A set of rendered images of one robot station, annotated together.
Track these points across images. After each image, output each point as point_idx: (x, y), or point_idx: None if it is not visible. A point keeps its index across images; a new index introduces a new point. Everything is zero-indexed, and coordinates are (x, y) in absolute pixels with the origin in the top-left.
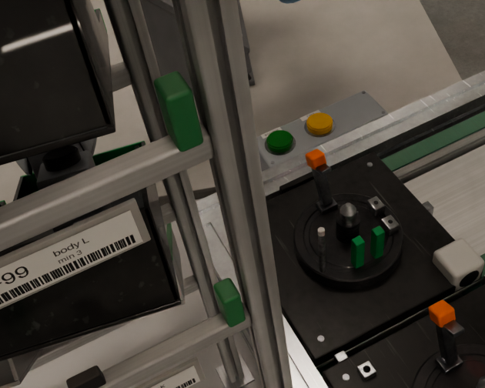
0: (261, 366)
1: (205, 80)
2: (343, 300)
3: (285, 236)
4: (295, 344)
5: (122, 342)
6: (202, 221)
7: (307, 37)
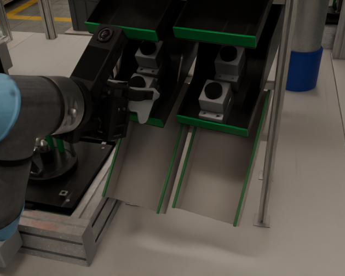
0: None
1: None
2: (80, 153)
3: (63, 184)
4: (111, 155)
5: (167, 244)
6: (80, 220)
7: None
